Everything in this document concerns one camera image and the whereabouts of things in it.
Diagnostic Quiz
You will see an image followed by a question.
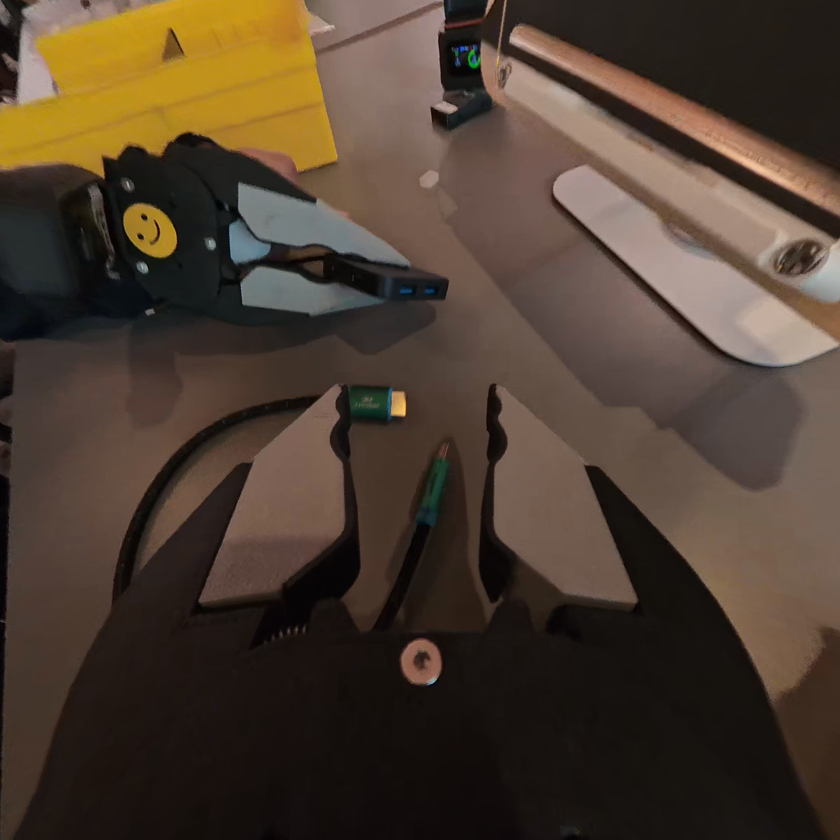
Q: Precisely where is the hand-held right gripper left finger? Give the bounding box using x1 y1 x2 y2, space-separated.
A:
197 384 362 611

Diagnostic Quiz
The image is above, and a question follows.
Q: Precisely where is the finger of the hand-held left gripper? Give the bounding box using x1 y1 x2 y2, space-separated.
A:
239 264 389 319
228 182 412 268

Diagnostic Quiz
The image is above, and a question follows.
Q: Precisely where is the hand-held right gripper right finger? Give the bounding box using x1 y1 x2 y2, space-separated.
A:
478 384 639 610

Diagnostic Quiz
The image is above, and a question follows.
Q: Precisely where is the black usb hub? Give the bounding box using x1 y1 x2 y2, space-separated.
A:
323 254 451 304

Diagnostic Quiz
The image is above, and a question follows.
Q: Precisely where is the black braided hdmi cable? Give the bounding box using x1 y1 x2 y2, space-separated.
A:
112 385 455 632

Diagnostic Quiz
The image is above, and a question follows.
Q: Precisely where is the yellow plastic bin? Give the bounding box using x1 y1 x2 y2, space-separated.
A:
0 0 340 175

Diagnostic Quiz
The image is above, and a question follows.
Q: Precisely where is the person's left hand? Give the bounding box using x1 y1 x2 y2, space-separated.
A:
235 147 353 222

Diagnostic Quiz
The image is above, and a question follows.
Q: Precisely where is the small black battery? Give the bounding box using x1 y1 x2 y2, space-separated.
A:
430 88 495 131

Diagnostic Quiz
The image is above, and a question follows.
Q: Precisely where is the white monitor stand base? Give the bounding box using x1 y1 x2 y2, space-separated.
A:
553 164 840 368

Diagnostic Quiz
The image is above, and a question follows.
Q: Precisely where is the black monitor with tan frame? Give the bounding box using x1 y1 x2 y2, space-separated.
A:
482 0 840 322

